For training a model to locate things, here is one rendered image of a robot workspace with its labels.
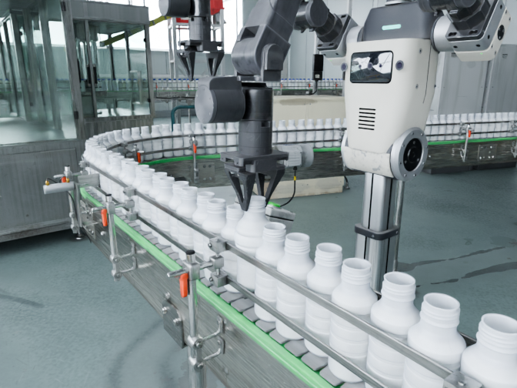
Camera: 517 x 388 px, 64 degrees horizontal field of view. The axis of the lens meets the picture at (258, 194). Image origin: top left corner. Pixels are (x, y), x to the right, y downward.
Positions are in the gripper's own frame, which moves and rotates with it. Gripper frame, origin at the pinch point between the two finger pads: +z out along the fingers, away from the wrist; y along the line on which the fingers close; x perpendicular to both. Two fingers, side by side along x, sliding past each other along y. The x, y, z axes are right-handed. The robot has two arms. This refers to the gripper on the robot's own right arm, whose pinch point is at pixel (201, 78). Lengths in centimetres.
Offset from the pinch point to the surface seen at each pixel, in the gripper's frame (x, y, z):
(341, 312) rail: 69, 19, 29
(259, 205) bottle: 46, 15, 21
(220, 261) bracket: 41, 20, 32
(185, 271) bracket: 40, 27, 32
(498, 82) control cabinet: -195, -614, 9
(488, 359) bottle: 85, 17, 26
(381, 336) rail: 75, 19, 28
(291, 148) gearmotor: -68, -92, 38
